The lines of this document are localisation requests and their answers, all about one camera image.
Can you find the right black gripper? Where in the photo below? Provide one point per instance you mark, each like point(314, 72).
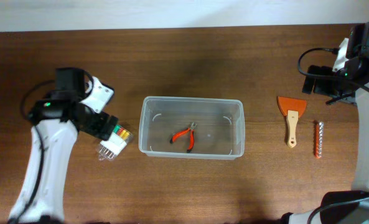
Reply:
point(319, 88)

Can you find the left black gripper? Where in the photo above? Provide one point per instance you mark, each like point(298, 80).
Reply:
point(98, 129)

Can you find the orange bit holder strip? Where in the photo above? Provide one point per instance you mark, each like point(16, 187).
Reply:
point(318, 139)

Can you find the orange scraper wooden handle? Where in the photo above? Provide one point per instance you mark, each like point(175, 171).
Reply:
point(292, 109)

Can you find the clear plastic container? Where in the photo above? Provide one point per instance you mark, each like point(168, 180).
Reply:
point(220, 131)

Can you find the red handled pliers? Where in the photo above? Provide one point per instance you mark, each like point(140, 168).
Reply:
point(190, 130)

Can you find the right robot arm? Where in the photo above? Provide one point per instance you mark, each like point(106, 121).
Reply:
point(348, 82)

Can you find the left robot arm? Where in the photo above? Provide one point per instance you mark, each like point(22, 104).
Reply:
point(75, 105)

